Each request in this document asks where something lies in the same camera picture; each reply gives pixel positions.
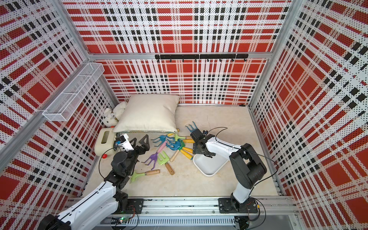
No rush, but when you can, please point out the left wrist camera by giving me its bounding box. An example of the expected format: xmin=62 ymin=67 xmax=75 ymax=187
xmin=113 ymin=134 xmax=134 ymax=152

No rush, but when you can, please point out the white plastic storage box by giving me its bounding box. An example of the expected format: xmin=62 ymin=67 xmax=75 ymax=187
xmin=193 ymin=152 xmax=230 ymax=177

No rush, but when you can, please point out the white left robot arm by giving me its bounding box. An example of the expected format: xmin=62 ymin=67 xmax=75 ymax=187
xmin=38 ymin=134 xmax=150 ymax=230

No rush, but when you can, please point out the white plush toy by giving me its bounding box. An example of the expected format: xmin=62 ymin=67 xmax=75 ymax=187
xmin=102 ymin=102 xmax=127 ymax=127

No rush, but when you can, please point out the light green rake wooden handle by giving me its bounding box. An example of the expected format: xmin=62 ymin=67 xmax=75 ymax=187
xmin=157 ymin=151 xmax=175 ymax=175

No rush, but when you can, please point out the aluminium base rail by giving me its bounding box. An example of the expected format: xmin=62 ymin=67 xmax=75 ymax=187
xmin=93 ymin=196 xmax=303 ymax=230

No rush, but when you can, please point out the white wire mesh shelf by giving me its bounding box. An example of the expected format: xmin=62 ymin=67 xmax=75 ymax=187
xmin=42 ymin=62 xmax=104 ymax=122

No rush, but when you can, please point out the cream retro radio clock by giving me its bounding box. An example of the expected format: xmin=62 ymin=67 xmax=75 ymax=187
xmin=94 ymin=127 xmax=117 ymax=157

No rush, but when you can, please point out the green fork rake wooden handle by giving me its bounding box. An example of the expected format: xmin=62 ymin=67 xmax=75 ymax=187
xmin=172 ymin=134 xmax=192 ymax=141

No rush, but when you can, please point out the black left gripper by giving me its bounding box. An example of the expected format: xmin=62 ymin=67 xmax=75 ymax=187
xmin=125 ymin=135 xmax=150 ymax=174

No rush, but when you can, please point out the cream pillow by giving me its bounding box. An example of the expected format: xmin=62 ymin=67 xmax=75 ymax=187
xmin=113 ymin=94 xmax=180 ymax=133

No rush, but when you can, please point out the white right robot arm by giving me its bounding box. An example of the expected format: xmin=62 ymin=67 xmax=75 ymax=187
xmin=190 ymin=128 xmax=267 ymax=209

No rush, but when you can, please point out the dark green hoe wooden handle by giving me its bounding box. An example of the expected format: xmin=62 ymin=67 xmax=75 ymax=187
xmin=130 ymin=169 xmax=161 ymax=183

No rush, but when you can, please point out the purple rake pink handle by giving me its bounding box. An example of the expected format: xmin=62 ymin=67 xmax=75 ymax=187
xmin=143 ymin=140 xmax=169 ymax=171

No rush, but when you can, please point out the black wall hook rail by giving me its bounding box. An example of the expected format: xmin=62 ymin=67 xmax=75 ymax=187
xmin=155 ymin=54 xmax=249 ymax=61

